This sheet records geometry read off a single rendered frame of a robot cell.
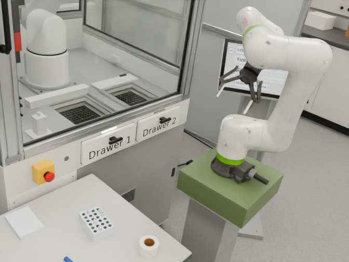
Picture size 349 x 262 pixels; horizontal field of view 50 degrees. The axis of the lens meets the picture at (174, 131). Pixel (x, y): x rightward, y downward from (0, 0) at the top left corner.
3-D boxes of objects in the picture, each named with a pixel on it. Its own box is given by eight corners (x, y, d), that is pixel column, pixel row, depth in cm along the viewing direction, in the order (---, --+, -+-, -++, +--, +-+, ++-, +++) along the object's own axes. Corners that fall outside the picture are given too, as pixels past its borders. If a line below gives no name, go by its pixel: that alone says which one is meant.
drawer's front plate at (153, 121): (178, 125, 198) (180, 106, 193) (138, 142, 179) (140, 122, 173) (175, 123, 199) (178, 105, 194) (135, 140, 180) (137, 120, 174)
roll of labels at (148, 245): (134, 251, 129) (135, 243, 127) (145, 239, 134) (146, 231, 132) (150, 261, 126) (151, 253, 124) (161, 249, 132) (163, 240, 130)
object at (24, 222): (44, 229, 132) (44, 225, 131) (20, 240, 126) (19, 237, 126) (28, 209, 139) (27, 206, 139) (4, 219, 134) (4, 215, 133)
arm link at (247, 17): (259, 61, 137) (281, 37, 132) (236, 42, 134) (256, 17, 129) (249, 35, 168) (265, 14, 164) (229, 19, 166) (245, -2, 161)
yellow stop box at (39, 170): (56, 179, 144) (56, 164, 141) (39, 186, 139) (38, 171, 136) (49, 172, 147) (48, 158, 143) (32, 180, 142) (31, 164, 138)
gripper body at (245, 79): (249, 56, 158) (238, 75, 157) (265, 67, 158) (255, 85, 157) (244, 62, 165) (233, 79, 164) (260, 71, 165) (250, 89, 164)
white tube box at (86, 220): (114, 233, 135) (115, 226, 133) (93, 242, 130) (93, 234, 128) (98, 212, 143) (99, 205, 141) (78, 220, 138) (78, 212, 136)
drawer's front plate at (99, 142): (134, 143, 177) (136, 123, 171) (83, 166, 157) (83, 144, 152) (132, 142, 178) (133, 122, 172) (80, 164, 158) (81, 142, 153)
